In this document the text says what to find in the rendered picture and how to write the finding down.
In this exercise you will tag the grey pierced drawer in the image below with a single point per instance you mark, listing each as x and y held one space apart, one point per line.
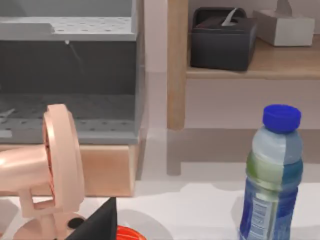
75 75

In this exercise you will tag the pale wooden drawer front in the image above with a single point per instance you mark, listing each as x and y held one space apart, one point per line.
105 170

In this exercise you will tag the white tissue box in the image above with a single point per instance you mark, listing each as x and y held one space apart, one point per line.
285 27

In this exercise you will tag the wooden open shelf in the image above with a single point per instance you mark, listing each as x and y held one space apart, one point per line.
225 72

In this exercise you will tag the red round object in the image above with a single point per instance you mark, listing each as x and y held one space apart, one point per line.
128 233

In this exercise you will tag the black tissue box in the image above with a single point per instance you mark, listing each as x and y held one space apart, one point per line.
222 40

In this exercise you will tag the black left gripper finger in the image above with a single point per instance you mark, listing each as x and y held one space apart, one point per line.
105 222

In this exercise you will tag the blue capped plastic bottle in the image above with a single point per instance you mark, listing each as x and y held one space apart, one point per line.
272 175

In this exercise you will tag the pink desk fan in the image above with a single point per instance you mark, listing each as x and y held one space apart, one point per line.
58 160

